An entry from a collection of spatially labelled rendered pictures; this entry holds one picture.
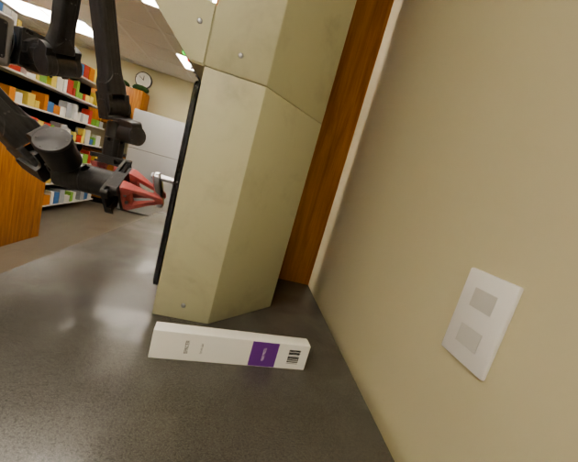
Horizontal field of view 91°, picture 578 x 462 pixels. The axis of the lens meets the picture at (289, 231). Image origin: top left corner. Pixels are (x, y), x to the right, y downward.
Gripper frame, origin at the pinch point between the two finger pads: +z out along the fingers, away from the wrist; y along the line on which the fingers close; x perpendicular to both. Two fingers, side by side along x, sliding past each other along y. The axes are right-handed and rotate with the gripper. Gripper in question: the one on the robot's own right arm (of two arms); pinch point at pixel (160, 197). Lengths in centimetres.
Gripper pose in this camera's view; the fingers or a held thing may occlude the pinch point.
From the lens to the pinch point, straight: 66.2
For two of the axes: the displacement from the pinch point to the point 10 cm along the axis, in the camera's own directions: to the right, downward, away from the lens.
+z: 9.5, 2.5, 1.7
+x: -2.9, 6.3, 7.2
